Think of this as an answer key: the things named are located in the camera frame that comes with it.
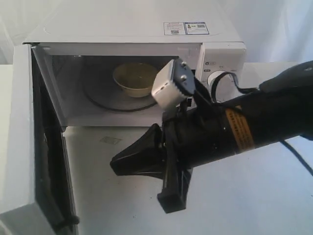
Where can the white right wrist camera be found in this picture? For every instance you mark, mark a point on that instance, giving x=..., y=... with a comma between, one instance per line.
x=173, y=84

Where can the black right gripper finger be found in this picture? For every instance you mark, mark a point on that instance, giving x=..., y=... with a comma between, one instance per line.
x=145, y=157
x=176, y=181

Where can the cream ceramic bowl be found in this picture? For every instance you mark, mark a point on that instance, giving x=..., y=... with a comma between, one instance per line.
x=135, y=79

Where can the blue bordered warning sticker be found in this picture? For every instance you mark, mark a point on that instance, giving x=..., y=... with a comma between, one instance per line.
x=185, y=28

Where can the upper white control knob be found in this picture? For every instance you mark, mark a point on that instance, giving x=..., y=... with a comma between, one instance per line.
x=225, y=82

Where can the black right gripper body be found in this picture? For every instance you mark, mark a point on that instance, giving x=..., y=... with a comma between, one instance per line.
x=195, y=137

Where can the glass microwave turntable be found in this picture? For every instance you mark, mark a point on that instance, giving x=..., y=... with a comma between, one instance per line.
x=100, y=88

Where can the white microwave oven body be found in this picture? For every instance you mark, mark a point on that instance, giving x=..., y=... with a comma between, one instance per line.
x=73, y=36

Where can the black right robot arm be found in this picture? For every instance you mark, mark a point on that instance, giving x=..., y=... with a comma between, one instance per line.
x=280, y=108

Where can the white microwave door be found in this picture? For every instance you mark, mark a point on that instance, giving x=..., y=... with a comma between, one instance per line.
x=36, y=193

